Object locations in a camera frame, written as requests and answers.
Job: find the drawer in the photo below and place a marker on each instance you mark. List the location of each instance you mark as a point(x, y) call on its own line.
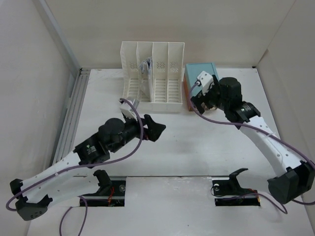
point(209, 107)

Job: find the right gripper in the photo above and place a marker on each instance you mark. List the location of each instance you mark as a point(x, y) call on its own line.
point(200, 98)

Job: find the aluminium rail frame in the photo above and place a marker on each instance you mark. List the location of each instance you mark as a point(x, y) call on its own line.
point(65, 140)

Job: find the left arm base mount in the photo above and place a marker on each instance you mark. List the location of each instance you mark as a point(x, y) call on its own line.
point(110, 191)

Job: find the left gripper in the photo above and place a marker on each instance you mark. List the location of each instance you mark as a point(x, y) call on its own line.
point(154, 130)

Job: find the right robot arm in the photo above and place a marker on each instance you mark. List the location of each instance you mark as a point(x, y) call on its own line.
point(294, 171)

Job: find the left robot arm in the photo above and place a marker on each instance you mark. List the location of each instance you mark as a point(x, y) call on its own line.
point(79, 172)

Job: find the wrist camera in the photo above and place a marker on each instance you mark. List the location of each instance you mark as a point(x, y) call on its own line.
point(205, 81)
point(128, 107)

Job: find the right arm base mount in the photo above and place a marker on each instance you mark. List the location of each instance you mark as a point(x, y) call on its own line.
point(229, 193)

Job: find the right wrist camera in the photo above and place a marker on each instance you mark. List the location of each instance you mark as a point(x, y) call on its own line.
point(205, 81)

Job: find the white Canon manual booklet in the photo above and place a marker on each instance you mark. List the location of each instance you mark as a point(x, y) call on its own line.
point(146, 68)

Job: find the white file organizer rack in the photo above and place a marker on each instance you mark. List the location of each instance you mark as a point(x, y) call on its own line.
point(153, 74)

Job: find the teal drawer box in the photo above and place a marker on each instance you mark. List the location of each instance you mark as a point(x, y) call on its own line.
point(192, 71)

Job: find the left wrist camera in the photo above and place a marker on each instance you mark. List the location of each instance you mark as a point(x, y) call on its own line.
point(128, 107)

